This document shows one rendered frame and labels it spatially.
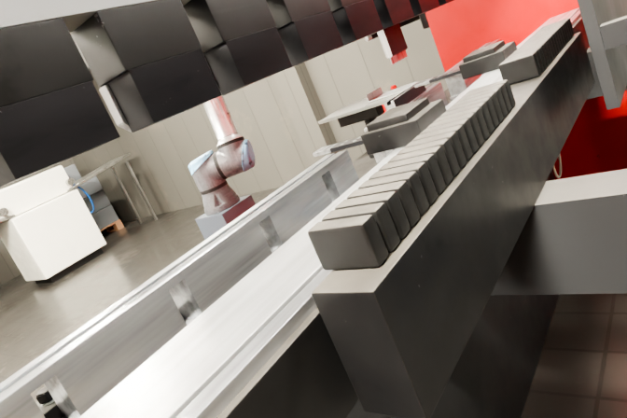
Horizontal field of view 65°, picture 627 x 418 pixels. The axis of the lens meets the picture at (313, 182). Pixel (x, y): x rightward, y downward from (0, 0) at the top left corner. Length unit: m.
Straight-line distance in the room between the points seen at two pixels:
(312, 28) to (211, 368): 0.80
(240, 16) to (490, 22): 1.46
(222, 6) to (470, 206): 0.56
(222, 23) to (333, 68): 4.05
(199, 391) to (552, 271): 0.53
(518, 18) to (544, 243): 1.54
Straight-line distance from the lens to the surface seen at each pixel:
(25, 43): 0.70
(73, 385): 0.68
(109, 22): 0.76
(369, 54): 4.69
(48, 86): 0.69
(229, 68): 0.89
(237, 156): 1.95
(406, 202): 0.44
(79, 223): 6.87
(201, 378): 0.40
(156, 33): 0.80
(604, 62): 0.97
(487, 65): 1.28
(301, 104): 5.01
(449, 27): 2.27
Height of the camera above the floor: 1.16
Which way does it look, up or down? 13 degrees down
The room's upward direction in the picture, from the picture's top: 23 degrees counter-clockwise
